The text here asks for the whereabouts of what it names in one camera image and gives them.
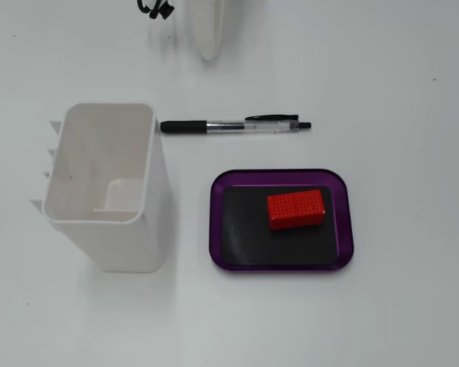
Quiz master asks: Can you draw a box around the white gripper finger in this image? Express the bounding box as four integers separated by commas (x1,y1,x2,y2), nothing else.
188,0,226,61

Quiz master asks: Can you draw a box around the clear black gel pen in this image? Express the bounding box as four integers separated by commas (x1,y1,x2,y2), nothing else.
159,113,312,136

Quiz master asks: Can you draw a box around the white plastic pen holder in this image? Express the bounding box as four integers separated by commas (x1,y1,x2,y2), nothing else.
28,102,173,274

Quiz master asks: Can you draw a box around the purple metal tray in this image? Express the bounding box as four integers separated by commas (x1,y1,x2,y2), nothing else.
208,168,355,273

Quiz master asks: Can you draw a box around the red studded block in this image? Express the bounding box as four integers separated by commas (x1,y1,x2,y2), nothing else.
266,189,326,232

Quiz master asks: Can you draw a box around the black tray liner mat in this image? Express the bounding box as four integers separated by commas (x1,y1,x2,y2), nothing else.
221,185,338,266

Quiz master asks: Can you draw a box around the black cable with clip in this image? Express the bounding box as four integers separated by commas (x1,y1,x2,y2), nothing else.
136,0,175,21

